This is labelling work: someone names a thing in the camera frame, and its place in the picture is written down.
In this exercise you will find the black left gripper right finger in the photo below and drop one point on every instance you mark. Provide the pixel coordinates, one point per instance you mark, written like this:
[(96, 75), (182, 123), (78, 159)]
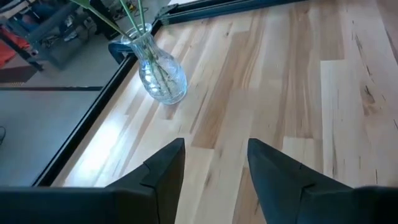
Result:
[(280, 186)]

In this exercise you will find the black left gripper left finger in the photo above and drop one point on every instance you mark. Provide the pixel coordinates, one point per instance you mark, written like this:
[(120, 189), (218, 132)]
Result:
[(161, 186)]

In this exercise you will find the pink artificial tulip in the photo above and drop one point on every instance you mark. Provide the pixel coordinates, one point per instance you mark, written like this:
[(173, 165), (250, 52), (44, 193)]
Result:
[(102, 19), (141, 15), (130, 17)]

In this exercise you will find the clear ribbed glass vase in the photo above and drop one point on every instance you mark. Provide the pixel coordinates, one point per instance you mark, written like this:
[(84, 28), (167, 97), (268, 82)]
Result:
[(161, 74)]

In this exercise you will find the black table clamp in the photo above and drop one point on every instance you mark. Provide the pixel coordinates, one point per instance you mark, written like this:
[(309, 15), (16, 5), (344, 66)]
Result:
[(116, 51)]

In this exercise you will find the black table frame rail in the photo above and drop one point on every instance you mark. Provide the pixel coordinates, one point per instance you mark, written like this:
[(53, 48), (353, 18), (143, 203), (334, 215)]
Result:
[(84, 121)]

